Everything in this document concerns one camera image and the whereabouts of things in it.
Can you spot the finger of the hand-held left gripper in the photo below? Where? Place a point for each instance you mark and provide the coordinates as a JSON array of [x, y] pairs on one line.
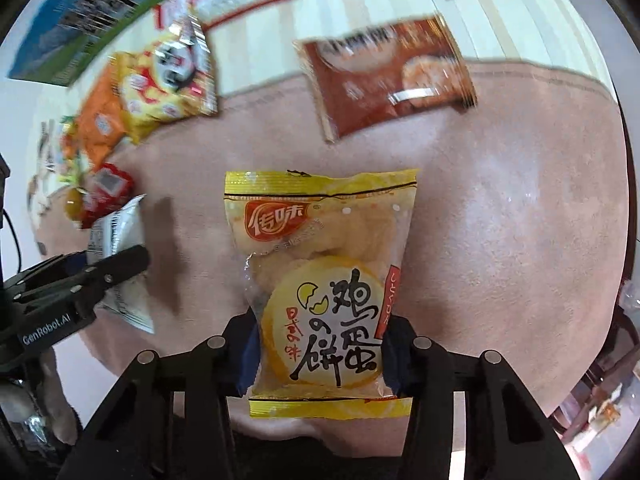
[[122, 262], [55, 267]]

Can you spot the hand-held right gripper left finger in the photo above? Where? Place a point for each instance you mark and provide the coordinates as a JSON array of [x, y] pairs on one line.
[[245, 365]]

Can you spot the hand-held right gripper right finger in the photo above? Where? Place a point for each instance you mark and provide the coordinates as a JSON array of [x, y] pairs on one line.
[[395, 360]]

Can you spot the white barcode snack packet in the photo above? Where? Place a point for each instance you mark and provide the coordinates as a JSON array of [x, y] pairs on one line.
[[120, 230]]

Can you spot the yellow egg cracker packet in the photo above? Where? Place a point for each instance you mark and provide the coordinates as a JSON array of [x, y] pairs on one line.
[[320, 260]]

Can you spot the cardboard box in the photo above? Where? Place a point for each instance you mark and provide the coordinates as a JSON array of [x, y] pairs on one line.
[[100, 10]]

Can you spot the red snack packet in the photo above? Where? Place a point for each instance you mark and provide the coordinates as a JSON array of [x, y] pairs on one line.
[[107, 187]]

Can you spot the colourful candy ball bag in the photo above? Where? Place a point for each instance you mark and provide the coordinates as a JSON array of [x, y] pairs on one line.
[[65, 170]]

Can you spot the orange snack packet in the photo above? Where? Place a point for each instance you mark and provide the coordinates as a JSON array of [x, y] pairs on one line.
[[100, 120]]

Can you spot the pink mat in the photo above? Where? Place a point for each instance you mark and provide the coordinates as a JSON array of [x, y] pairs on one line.
[[500, 235]]

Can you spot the yellow printed snack packet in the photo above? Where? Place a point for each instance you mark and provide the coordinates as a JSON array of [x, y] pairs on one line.
[[165, 85]]

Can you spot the dark wooden furniture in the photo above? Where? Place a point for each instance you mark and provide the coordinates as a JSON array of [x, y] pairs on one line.
[[607, 340]]

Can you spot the brown snack packet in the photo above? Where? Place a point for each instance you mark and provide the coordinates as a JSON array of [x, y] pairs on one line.
[[385, 75]]

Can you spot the striped beige blanket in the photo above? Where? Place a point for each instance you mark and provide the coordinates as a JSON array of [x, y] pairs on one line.
[[500, 25]]

